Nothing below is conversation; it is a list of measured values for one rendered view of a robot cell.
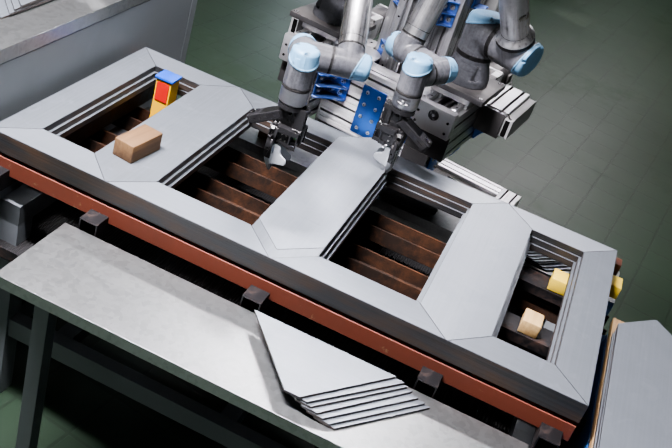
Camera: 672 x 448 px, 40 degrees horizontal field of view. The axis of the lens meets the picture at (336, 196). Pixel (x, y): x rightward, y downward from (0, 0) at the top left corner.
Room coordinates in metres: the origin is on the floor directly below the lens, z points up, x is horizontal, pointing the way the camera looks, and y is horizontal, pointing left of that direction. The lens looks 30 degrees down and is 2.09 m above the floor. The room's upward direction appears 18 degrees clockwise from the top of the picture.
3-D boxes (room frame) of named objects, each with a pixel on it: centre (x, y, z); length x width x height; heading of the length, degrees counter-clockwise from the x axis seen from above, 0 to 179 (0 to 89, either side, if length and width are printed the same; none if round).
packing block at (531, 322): (1.93, -0.57, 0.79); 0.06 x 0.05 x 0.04; 168
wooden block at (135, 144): (2.01, 0.52, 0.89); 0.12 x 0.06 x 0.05; 161
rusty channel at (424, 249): (2.32, -0.02, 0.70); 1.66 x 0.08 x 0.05; 78
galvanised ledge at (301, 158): (2.57, -0.27, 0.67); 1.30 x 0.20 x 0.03; 78
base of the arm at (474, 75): (2.78, -0.27, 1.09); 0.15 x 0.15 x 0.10
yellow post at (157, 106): (2.44, 0.58, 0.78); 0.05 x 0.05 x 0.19; 78
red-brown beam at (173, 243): (1.79, 0.09, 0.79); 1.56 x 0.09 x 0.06; 78
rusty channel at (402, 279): (2.12, 0.02, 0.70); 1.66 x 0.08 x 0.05; 78
